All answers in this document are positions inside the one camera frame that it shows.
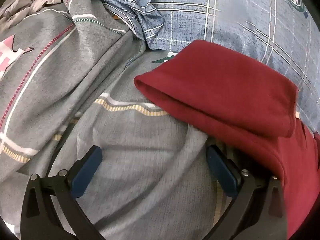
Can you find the crumpled blue plaid cloth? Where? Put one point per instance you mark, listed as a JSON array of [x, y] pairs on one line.
[[125, 0]]

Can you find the dark red garment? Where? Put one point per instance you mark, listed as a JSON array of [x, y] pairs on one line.
[[225, 85]]

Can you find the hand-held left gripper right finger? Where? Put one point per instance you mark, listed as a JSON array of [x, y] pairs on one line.
[[223, 173]]

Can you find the blue plaid garment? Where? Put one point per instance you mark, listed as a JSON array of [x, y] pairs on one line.
[[225, 17]]

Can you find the light grey crumpled clothes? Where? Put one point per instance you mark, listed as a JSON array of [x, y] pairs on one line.
[[15, 7]]

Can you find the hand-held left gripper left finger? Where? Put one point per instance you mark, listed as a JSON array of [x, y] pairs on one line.
[[87, 171]]

